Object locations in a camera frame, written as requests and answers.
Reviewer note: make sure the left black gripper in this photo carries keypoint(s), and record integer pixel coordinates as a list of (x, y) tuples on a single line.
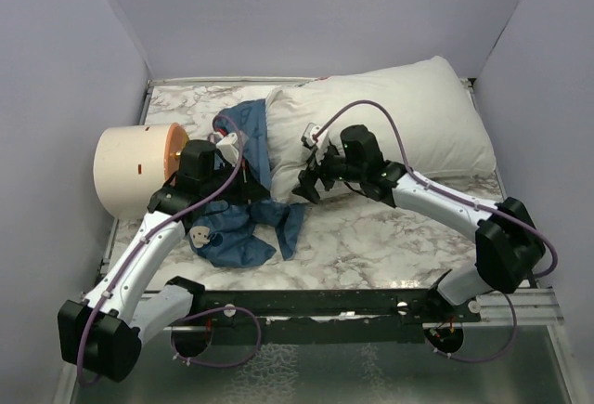
[(250, 188)]

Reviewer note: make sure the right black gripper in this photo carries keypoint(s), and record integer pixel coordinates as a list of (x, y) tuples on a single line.
[(309, 177)]

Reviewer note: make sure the blue lettered pillowcase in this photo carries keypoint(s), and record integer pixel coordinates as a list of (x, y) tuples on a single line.
[(247, 235)]

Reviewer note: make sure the white pillow with red logo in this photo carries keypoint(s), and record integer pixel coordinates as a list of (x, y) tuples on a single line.
[(420, 112)]

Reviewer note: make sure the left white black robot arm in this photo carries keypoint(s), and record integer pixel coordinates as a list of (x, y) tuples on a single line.
[(104, 331)]

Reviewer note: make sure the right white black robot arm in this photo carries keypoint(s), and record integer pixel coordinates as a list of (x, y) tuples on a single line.
[(506, 246)]

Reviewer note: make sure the cream cylinder with orange lid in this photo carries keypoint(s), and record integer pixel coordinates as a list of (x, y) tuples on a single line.
[(132, 162)]

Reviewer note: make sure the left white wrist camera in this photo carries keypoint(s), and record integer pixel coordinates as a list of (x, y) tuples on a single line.
[(228, 145)]

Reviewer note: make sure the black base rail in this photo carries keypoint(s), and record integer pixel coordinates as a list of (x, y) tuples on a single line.
[(312, 317)]

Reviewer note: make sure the aluminium frame rail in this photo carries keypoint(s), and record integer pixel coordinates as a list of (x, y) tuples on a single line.
[(532, 307)]

